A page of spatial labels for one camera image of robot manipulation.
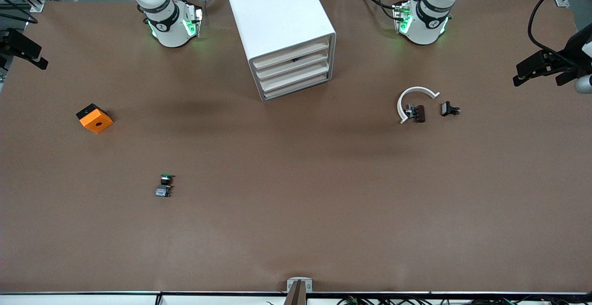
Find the orange box with black base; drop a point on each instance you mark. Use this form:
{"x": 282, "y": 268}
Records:
{"x": 97, "y": 122}

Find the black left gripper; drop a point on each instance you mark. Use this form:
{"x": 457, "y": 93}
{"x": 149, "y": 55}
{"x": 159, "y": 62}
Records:
{"x": 570, "y": 54}

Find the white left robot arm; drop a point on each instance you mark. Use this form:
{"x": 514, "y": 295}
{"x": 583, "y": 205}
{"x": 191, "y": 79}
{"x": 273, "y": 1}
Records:
{"x": 423, "y": 32}

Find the small black electrical component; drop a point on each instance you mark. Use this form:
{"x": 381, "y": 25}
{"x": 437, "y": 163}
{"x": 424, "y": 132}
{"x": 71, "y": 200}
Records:
{"x": 447, "y": 108}

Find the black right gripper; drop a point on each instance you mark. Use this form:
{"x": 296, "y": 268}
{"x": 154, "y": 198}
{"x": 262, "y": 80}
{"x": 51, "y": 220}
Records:
{"x": 14, "y": 42}

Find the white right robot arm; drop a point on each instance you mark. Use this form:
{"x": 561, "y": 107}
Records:
{"x": 169, "y": 32}

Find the brown electrical component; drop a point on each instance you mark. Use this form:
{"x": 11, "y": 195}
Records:
{"x": 420, "y": 113}

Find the brown table mat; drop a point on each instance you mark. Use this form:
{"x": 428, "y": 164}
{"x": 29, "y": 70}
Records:
{"x": 296, "y": 203}

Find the grey bracket with post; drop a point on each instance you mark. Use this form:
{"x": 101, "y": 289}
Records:
{"x": 299, "y": 281}

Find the green push button switch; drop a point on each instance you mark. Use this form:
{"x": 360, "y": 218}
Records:
{"x": 163, "y": 190}

